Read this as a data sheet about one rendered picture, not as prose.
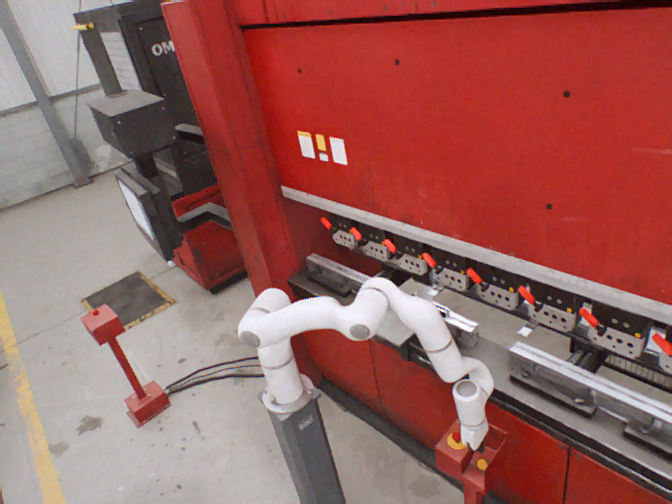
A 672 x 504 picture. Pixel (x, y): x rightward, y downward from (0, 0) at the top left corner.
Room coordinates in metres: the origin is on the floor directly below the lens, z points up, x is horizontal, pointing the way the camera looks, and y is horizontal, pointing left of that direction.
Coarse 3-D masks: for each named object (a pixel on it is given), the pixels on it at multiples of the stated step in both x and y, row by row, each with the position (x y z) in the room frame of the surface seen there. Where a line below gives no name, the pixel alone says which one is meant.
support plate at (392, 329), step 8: (392, 312) 1.68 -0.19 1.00; (384, 320) 1.63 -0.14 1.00; (392, 320) 1.62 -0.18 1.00; (400, 320) 1.61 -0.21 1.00; (384, 328) 1.58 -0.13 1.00; (392, 328) 1.57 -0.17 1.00; (400, 328) 1.56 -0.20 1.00; (408, 328) 1.55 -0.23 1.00; (384, 336) 1.53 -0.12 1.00; (392, 336) 1.52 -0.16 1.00; (400, 336) 1.52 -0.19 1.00; (408, 336) 1.51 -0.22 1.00; (400, 344) 1.47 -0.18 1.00
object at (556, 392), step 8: (520, 368) 1.31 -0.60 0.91; (512, 376) 1.29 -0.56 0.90; (520, 376) 1.27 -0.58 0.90; (536, 376) 1.26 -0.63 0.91; (520, 384) 1.26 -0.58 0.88; (528, 384) 1.23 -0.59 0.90; (536, 384) 1.22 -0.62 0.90; (544, 384) 1.22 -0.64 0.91; (552, 384) 1.21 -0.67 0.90; (536, 392) 1.21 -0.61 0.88; (544, 392) 1.19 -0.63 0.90; (552, 392) 1.17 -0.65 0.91; (560, 392) 1.17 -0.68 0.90; (568, 392) 1.16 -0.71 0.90; (552, 400) 1.16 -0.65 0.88; (560, 400) 1.14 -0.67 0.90; (568, 400) 1.13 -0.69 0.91; (584, 400) 1.11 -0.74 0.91; (568, 408) 1.12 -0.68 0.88; (576, 408) 1.10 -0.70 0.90; (584, 408) 1.08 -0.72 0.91; (592, 408) 1.08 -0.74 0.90; (592, 416) 1.07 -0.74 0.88
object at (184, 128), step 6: (180, 126) 2.75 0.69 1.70; (186, 126) 2.72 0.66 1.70; (192, 126) 2.69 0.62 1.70; (180, 132) 2.69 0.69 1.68; (186, 132) 2.62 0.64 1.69; (192, 132) 2.57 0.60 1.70; (198, 132) 2.55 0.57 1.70; (180, 138) 2.70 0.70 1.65; (186, 138) 2.71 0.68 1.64; (192, 138) 2.69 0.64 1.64; (198, 138) 2.66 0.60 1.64; (174, 144) 2.65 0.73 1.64; (198, 144) 2.55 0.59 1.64; (204, 144) 2.53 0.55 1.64; (156, 150) 2.59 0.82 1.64
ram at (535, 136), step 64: (256, 64) 2.32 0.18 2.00; (320, 64) 1.97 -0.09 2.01; (384, 64) 1.71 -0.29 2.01; (448, 64) 1.51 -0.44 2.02; (512, 64) 1.34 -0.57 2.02; (576, 64) 1.21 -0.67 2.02; (640, 64) 1.09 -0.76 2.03; (320, 128) 2.03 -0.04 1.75; (384, 128) 1.74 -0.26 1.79; (448, 128) 1.52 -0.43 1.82; (512, 128) 1.34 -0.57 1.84; (576, 128) 1.20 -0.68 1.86; (640, 128) 1.08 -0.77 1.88; (320, 192) 2.11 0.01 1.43; (384, 192) 1.78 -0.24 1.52; (448, 192) 1.53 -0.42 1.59; (512, 192) 1.34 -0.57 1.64; (576, 192) 1.19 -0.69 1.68; (640, 192) 1.06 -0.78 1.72; (512, 256) 1.34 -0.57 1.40; (576, 256) 1.17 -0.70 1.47; (640, 256) 1.04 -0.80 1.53
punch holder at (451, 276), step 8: (432, 248) 1.60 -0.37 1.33; (440, 248) 1.57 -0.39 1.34; (440, 256) 1.57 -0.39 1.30; (448, 256) 1.54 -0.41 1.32; (456, 256) 1.51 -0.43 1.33; (464, 256) 1.49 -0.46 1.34; (440, 264) 1.58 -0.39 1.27; (448, 264) 1.55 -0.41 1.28; (456, 264) 1.52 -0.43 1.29; (464, 264) 1.49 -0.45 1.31; (472, 264) 1.51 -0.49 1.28; (448, 272) 1.54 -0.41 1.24; (456, 272) 1.52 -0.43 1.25; (464, 272) 1.49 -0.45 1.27; (440, 280) 1.58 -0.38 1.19; (448, 280) 1.55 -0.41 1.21; (456, 280) 1.52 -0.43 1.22; (464, 280) 1.49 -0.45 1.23; (472, 280) 1.52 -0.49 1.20; (456, 288) 1.52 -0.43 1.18; (464, 288) 1.49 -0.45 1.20
